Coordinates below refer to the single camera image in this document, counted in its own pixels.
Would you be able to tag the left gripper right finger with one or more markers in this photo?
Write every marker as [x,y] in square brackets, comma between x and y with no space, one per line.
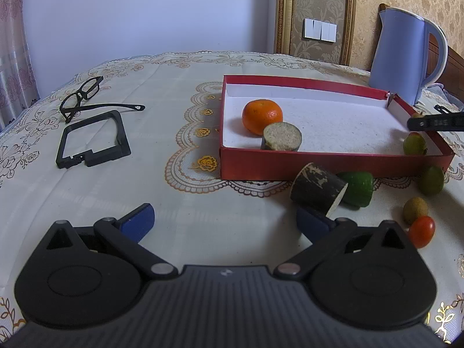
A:
[327,237]

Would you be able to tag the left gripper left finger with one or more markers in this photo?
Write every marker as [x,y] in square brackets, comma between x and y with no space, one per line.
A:
[121,237]

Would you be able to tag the green tomato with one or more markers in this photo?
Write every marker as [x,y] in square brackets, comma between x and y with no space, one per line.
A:
[414,144]
[431,182]

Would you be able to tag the dark sugarcane piece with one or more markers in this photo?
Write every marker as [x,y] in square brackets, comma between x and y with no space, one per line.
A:
[281,136]
[315,188]

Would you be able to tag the green cucumber piece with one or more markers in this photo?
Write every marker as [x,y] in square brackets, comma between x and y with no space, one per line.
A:
[360,188]

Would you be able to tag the brown longan fruit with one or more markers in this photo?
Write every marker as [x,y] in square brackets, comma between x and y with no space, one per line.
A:
[413,209]

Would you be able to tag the red cherry tomato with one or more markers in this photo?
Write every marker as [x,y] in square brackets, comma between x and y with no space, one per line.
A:
[422,231]

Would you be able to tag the blue electric kettle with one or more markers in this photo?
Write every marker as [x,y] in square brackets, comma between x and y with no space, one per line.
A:
[401,57]

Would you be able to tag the red shallow cardboard box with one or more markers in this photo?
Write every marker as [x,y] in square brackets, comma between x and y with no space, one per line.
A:
[344,127]

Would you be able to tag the dark sugarcane piece in box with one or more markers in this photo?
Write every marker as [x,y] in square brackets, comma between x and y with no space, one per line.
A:
[281,136]

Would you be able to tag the orange mandarin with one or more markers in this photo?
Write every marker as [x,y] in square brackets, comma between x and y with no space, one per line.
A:
[260,113]

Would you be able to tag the black eyeglasses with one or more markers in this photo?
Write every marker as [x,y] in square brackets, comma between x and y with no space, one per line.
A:
[77,101]

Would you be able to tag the pink curtain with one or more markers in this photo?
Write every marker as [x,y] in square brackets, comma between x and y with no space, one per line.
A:
[18,89]

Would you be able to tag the black rectangular frame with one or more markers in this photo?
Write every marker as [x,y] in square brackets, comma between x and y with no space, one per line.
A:
[88,157]

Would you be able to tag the white wall switch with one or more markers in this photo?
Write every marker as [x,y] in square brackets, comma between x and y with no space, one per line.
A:
[319,30]

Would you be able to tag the gold wall panel frame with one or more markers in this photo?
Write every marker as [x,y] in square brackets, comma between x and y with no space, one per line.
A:
[287,29]

